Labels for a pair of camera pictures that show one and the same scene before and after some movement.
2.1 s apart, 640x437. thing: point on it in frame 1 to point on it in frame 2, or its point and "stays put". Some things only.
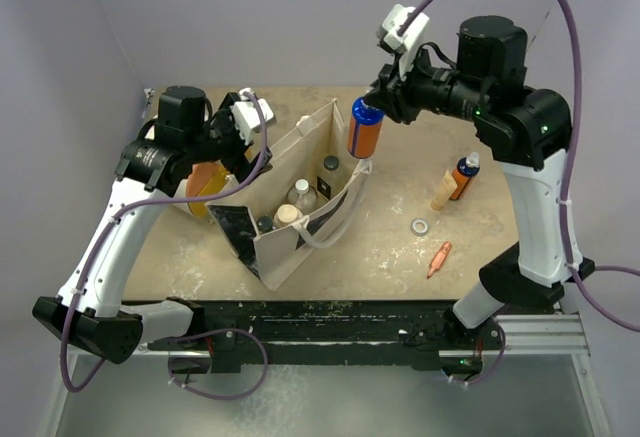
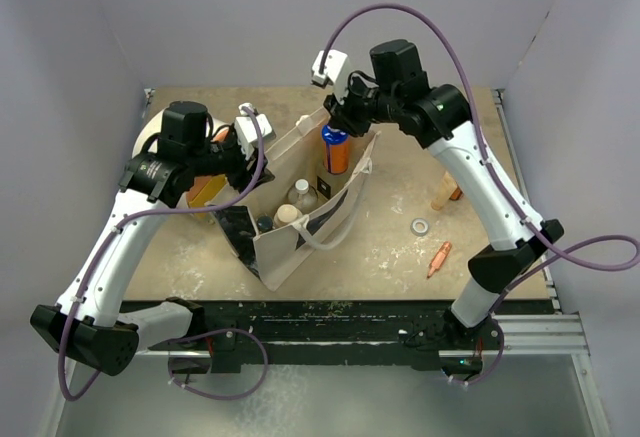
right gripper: [393, 93] to [343, 116]
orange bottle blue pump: [364, 130] to [336, 149]
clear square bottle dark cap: [331, 177] stays put
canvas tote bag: [309, 195] stays put
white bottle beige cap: [286, 215] stays put
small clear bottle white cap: [303, 195] stays put
